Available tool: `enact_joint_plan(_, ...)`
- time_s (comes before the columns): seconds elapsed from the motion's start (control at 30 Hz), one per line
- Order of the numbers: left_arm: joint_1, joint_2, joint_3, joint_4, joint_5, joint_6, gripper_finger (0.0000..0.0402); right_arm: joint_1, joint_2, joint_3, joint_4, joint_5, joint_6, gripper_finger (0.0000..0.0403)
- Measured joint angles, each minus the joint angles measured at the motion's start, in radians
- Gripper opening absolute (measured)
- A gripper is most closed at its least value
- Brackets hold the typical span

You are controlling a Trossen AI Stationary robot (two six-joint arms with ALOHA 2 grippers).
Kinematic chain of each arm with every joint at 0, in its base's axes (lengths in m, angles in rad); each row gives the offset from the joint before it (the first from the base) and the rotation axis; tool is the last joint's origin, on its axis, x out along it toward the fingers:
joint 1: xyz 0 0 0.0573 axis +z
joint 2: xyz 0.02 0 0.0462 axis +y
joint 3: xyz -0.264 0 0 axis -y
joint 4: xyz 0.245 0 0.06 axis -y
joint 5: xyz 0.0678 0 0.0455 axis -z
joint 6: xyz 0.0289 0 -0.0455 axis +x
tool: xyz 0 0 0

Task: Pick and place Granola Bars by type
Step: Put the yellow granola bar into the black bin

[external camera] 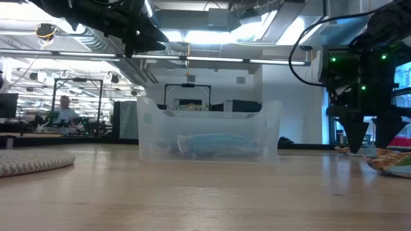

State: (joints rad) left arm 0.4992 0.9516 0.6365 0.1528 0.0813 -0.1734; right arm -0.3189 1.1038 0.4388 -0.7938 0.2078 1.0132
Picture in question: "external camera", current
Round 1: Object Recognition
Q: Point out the long ceiling light strip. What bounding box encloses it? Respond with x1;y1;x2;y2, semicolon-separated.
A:
0;49;311;67

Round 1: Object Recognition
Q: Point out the black robot station frame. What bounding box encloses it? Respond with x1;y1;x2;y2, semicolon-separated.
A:
164;83;212;110
51;78;104;134

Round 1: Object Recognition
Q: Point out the black equipment box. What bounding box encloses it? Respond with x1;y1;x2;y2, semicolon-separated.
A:
224;99;263;113

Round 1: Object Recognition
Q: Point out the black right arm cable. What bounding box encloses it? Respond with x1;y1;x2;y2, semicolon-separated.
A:
288;0;402;88

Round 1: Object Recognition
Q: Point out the clear plastic bin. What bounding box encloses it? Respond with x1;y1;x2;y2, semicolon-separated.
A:
136;96;283;162

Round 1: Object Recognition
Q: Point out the ceiling yellow cable reel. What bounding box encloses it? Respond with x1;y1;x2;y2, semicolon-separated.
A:
35;22;58;41

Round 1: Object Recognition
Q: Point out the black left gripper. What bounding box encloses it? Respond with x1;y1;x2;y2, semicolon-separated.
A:
102;0;170;58

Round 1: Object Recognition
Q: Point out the black monitor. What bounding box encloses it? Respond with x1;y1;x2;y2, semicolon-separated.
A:
0;92;19;119

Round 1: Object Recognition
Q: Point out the person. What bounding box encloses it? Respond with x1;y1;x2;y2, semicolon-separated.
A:
54;95;80;124

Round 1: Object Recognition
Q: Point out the dark partition panel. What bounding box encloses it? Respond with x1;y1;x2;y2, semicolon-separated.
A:
112;101;139;139

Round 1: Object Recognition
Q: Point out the green yellow granola bar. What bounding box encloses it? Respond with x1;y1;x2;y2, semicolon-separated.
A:
365;148;411;179

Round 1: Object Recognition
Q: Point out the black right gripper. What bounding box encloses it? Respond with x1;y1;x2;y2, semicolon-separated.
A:
320;44;411;154

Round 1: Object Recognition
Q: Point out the white woven round mat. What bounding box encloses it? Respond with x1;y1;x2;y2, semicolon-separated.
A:
0;149;76;178

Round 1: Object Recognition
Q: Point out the silver ceiling duct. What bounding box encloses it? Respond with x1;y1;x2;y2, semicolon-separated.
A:
28;19;158;87

